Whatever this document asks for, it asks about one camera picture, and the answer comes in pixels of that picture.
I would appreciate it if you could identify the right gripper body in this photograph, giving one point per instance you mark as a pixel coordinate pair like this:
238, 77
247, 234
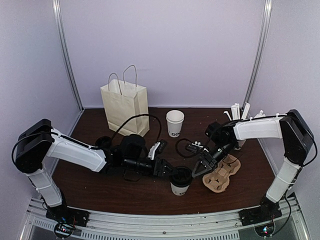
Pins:
210, 160

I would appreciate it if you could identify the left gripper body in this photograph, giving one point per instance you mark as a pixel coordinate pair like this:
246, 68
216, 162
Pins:
157, 162

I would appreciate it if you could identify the white paper cup stack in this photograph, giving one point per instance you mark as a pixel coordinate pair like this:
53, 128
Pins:
175, 119

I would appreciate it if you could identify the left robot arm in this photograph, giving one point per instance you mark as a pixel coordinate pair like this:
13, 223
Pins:
42, 140

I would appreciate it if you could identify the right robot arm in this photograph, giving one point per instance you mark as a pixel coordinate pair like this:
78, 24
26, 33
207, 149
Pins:
290, 127

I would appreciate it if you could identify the cardboard cup carrier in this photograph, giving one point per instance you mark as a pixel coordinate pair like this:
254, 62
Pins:
218, 180

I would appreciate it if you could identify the cup holding stirrers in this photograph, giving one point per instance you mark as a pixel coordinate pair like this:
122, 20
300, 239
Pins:
239, 145

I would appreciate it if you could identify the white wrapped stirrers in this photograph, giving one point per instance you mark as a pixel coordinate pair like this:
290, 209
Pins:
237, 113

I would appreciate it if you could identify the black cup lid stack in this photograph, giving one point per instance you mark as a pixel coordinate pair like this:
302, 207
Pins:
103, 142

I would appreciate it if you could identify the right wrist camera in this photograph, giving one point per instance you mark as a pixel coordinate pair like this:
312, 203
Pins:
196, 147

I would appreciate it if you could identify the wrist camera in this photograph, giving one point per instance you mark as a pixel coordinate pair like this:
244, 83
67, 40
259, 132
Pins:
196, 147
157, 149

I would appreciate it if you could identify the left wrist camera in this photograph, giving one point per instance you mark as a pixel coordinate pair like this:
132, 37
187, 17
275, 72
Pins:
157, 149

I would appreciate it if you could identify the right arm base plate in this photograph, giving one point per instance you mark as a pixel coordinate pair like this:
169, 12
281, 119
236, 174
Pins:
261, 218

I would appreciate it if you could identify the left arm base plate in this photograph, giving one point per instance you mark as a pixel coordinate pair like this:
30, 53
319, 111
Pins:
68, 221

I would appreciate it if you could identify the front aluminium rail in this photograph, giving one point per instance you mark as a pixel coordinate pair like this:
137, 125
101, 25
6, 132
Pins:
225, 225

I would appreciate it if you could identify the right aluminium frame post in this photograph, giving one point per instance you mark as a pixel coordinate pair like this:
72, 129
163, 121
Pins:
263, 35

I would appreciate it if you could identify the aluminium frame post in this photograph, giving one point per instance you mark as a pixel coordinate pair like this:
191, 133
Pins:
263, 35
65, 53

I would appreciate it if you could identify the left aluminium frame post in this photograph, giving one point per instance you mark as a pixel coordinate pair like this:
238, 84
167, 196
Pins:
65, 53

